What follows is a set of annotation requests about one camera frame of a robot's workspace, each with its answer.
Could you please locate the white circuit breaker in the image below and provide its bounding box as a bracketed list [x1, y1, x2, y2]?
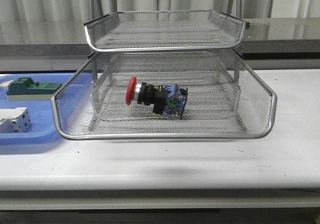
[0, 107, 31, 133]

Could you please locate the red emergency stop button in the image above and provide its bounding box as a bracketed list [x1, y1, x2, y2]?
[125, 76, 188, 118]

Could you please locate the blue plastic tray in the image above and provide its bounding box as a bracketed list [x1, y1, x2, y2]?
[0, 73, 73, 145]

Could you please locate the silver mesh top tray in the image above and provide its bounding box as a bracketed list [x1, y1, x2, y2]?
[84, 9, 246, 52]

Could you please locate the silver mesh tray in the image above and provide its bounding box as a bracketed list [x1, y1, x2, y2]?
[51, 49, 277, 140]
[95, 83, 241, 121]
[84, 9, 246, 52]

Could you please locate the silver mesh bottom tray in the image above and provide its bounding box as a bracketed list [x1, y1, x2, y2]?
[95, 83, 241, 121]

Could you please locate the green electrical switch block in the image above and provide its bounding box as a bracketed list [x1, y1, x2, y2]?
[6, 77, 62, 101]

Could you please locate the grey background counter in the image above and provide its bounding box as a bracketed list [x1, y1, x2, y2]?
[0, 17, 320, 60]

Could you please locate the grey metal rack frame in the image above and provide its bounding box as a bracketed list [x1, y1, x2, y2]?
[87, 0, 251, 132]

